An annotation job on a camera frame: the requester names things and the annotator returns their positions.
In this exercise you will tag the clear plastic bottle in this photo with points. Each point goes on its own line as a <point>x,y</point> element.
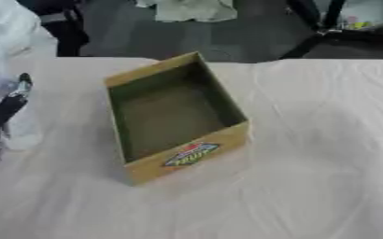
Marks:
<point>27,130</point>

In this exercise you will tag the white cloth bag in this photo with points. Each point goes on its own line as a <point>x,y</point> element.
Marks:
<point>195,11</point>

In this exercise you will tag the clear bag with coloured items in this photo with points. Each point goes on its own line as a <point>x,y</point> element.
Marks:
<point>369,15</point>

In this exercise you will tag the black tripod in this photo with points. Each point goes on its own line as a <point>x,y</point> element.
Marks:
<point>331,37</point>

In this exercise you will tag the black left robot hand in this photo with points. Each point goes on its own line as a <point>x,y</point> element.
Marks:
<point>5,110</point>

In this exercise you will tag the black chair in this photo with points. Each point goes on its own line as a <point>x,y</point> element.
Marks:
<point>64,28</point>

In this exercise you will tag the tan cardboard box green inside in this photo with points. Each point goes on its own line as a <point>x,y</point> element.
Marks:
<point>167,118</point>

